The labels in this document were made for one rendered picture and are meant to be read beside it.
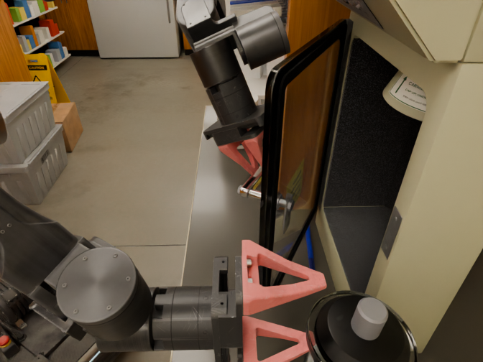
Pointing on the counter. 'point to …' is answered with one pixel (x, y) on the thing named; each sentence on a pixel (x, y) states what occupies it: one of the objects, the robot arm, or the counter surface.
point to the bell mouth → (405, 96)
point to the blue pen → (310, 249)
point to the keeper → (391, 232)
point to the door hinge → (336, 107)
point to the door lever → (249, 189)
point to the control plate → (363, 11)
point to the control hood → (428, 25)
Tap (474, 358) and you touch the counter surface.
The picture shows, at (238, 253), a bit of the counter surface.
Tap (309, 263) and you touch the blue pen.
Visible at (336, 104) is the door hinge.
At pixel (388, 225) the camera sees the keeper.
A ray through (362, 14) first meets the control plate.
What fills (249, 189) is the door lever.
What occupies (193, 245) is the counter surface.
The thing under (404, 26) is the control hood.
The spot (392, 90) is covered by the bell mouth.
